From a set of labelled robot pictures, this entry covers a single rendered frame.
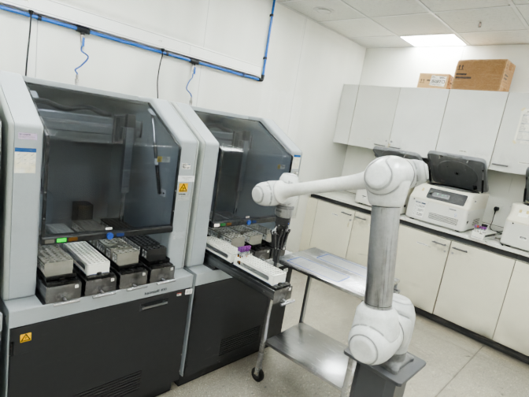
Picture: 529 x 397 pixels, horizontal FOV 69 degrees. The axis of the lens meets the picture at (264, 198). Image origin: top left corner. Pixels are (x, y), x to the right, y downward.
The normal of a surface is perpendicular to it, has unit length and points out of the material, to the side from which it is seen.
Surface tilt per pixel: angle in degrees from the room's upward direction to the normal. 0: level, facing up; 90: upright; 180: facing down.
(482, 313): 90
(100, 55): 90
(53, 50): 90
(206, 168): 90
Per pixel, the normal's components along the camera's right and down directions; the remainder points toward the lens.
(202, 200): 0.70, 0.24
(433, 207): -0.69, 0.03
